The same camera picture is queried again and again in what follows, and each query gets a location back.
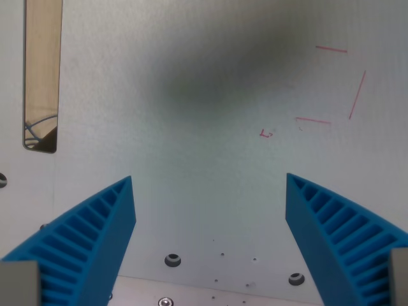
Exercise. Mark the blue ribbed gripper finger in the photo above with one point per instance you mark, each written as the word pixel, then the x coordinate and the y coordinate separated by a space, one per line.
pixel 322 232
pixel 95 242

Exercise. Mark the silver hex socket bolt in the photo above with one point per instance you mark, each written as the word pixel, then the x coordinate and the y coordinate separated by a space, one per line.
pixel 165 301

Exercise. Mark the aluminium base plate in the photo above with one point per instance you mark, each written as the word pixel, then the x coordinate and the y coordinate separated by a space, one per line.
pixel 204 294

